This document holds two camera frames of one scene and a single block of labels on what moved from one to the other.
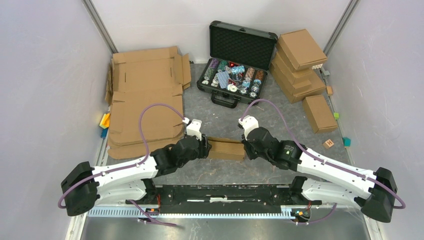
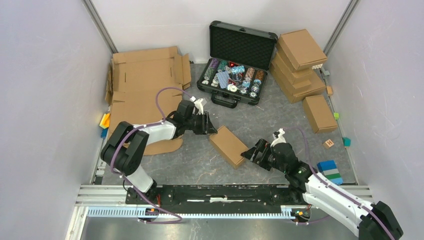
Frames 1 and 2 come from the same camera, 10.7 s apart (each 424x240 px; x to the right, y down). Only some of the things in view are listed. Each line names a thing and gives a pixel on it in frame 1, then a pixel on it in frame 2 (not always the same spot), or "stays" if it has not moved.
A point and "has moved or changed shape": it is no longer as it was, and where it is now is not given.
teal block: [346, 141] stays
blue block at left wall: [104, 133] stays
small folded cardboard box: [319, 114] stays
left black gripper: [204, 147] to [206, 126]
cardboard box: [226, 148] has moved or changed shape
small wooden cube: [329, 90] stays
